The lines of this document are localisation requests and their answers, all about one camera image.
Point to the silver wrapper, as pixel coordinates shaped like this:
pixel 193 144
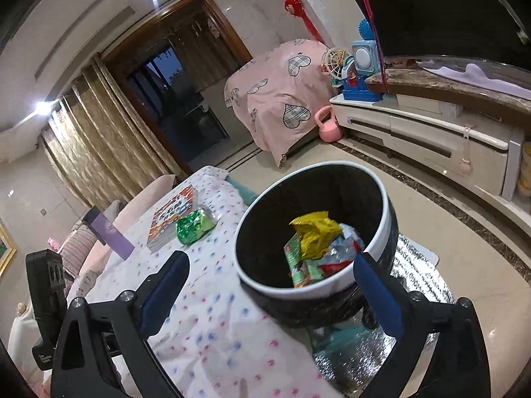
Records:
pixel 350 240

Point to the small pink toy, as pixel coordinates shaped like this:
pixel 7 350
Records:
pixel 52 242

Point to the blue spiky ball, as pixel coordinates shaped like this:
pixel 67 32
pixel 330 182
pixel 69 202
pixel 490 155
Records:
pixel 366 31

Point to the pink heart-print cover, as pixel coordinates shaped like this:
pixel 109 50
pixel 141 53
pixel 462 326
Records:
pixel 273 91

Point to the silver foil mat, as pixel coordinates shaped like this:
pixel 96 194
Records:
pixel 419 273

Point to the teal cloth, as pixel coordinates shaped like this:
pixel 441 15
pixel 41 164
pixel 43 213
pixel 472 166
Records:
pixel 242 188

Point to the pink kettlebell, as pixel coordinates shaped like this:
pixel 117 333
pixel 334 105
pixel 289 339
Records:
pixel 330 130

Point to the pink sofa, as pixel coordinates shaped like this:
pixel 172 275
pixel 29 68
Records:
pixel 145 195

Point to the toy ferris wheel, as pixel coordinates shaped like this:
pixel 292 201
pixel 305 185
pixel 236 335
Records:
pixel 337 64

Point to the black trash bin white rim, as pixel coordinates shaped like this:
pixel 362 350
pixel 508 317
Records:
pixel 265 224

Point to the black television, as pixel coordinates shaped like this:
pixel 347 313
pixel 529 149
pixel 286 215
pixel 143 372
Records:
pixel 435 8

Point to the white cloth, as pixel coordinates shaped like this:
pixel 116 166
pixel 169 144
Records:
pixel 473 76

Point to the pink hoop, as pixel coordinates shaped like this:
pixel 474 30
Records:
pixel 373 25

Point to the colourful printed book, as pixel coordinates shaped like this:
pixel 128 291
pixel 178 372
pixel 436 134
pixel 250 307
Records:
pixel 170 219

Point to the dotted white tablecloth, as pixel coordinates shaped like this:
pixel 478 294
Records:
pixel 215 298

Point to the yellow can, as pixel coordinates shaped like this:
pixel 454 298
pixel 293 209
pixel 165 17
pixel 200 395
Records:
pixel 524 170

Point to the wooden door frame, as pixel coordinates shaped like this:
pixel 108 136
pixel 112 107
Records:
pixel 224 20

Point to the yellow picture frame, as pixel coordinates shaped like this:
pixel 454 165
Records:
pixel 8 248

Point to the golden patterned curtain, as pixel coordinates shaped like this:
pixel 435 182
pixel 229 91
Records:
pixel 103 141

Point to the white television cabinet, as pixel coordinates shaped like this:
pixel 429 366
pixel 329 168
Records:
pixel 423 145

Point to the green snack packet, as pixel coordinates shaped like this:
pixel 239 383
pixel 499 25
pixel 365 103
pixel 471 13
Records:
pixel 195 226

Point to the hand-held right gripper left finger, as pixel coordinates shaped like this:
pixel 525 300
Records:
pixel 164 286

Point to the red hanging decoration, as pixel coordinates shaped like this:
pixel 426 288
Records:
pixel 292 6

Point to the brown marble shelf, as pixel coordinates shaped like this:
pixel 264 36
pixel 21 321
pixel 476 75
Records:
pixel 435 85

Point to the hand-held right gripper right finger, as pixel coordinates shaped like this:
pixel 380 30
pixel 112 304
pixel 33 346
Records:
pixel 379 294

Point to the yellow snack packet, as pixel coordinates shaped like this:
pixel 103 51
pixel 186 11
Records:
pixel 315 236

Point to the purple box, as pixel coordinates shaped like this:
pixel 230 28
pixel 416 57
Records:
pixel 112 236

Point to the green orange wrapper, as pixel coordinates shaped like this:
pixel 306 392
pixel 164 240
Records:
pixel 298 269

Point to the striped cushion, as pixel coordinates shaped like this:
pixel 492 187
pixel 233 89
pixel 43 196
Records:
pixel 76 248

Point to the blue toy machine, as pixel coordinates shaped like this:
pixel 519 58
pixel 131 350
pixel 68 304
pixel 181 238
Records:
pixel 365 58

